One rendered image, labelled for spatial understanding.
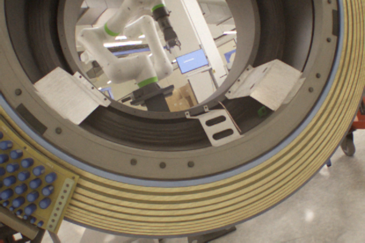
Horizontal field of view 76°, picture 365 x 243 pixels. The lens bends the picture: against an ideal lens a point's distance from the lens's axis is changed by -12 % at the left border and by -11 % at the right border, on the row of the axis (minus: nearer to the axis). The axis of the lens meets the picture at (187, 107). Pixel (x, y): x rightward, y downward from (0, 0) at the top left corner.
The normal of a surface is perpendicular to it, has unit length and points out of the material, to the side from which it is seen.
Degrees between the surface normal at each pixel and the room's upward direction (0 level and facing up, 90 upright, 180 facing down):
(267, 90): 61
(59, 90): 76
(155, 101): 90
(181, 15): 90
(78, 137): 90
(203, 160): 90
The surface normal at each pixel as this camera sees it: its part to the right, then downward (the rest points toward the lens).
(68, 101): 0.52, -0.46
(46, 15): 0.20, -0.06
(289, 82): -0.24, -0.41
